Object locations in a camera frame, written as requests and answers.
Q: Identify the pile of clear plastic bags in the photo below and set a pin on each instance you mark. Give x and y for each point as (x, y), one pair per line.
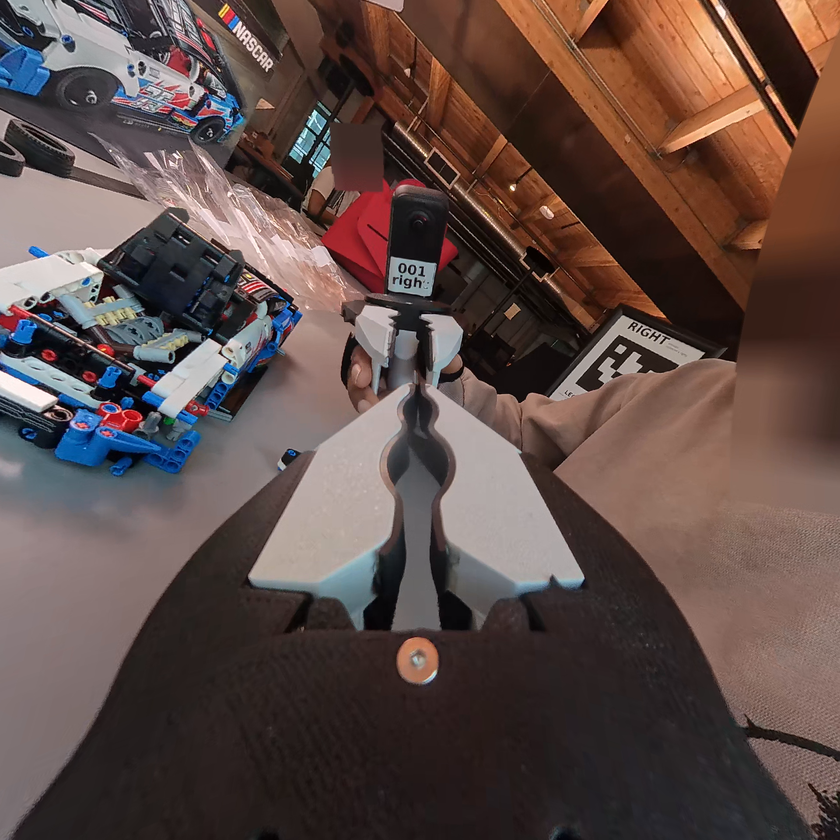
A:
(249, 229)

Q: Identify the black toy car box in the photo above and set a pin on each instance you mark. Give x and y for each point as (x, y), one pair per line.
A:
(131, 65)

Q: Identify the black light stand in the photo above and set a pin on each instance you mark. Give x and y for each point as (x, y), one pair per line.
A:
(531, 262)

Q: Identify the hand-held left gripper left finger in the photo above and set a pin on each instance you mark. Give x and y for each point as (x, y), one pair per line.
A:
(321, 525)

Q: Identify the framed marker sign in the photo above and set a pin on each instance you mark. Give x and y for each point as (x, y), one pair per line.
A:
(630, 354)

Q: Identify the white framed air vent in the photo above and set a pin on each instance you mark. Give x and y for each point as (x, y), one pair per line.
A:
(443, 170)

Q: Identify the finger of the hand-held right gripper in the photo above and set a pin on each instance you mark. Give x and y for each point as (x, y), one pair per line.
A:
(446, 344)
(374, 331)

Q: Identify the person's beige printed sweatshirt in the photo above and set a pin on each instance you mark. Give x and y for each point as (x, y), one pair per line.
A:
(754, 623)

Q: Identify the person's right forearm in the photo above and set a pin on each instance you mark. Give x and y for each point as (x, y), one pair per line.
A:
(590, 407)

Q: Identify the lego race car model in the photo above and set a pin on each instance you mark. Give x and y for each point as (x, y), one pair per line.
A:
(131, 341)

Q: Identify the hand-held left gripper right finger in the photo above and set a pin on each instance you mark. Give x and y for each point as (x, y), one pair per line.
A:
(512, 525)

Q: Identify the black white lego subassembly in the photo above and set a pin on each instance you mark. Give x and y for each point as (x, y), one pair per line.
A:
(287, 458)

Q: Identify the red felt bag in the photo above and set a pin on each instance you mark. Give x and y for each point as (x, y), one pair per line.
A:
(361, 243)

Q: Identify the person's right hand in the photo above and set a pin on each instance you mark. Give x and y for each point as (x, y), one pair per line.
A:
(361, 384)

